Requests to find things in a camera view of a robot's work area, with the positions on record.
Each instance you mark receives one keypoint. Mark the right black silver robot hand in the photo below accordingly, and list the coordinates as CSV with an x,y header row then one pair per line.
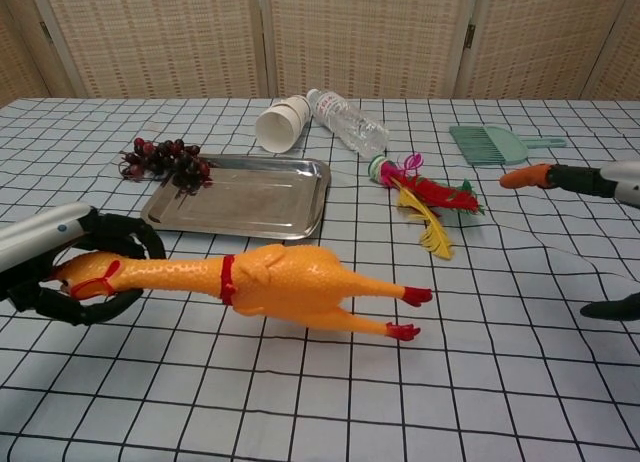
x,y
575,179

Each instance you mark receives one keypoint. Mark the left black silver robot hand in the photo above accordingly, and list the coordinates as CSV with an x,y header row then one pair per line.
x,y
45,232

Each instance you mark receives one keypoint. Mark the yellow rubber chicken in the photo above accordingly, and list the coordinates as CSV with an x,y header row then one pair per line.
x,y
285,279

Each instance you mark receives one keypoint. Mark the mint green hand brush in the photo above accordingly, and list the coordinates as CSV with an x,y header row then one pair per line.
x,y
495,142

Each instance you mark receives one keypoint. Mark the colourful feather shuttlecock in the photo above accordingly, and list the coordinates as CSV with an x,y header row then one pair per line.
x,y
430,189

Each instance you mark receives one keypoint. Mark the dark red grape bunch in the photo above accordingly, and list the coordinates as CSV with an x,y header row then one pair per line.
x,y
175,159

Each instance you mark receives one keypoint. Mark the stainless steel tray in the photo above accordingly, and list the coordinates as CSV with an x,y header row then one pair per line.
x,y
255,202

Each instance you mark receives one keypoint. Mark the clear plastic water bottle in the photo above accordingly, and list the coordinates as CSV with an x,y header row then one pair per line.
x,y
350,122

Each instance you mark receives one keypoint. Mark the white paper cup stack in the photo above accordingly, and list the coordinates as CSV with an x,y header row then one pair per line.
x,y
280,127

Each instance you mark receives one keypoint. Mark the woven folding screen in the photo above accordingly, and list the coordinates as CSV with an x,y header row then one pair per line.
x,y
360,32

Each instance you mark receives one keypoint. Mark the blue checkered tablecloth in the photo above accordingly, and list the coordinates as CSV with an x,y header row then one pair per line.
x,y
320,392

